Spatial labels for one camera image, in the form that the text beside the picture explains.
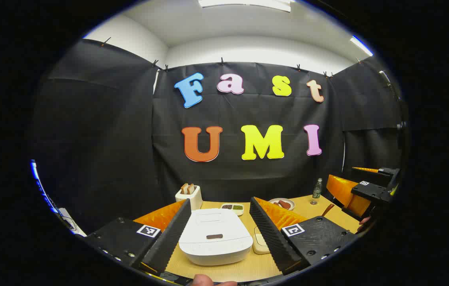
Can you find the ceiling light panel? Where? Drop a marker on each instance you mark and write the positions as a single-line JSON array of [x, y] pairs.
[[361, 45]]

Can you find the clear container of rice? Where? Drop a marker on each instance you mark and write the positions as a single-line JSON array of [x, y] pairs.
[[259, 244]]

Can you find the white rice cooker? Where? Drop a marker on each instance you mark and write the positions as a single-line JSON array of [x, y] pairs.
[[212, 226]]

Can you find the clear water bottle green label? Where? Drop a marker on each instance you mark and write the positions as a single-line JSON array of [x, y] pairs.
[[317, 190]]

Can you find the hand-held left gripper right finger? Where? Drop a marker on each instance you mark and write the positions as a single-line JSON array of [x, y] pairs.
[[272, 238]]

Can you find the brown wooden spoon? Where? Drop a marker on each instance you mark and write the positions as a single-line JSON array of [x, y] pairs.
[[328, 209]]

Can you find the white round plate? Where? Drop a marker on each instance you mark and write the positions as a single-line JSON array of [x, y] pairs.
[[291, 203]]

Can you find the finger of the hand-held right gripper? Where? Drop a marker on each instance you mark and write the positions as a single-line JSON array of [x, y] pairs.
[[389, 172], [371, 190]]

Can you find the toast slice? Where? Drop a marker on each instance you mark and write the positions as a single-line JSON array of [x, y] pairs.
[[184, 188], [191, 188]]

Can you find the cream toaster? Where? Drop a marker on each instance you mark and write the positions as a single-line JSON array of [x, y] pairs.
[[192, 200]]

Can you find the black backdrop cloth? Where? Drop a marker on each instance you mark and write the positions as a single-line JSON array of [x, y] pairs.
[[248, 178]]

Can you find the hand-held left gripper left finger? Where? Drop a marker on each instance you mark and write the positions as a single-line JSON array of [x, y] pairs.
[[168, 242]]

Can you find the white divided dish of beans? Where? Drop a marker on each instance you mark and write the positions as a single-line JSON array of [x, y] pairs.
[[232, 208]]

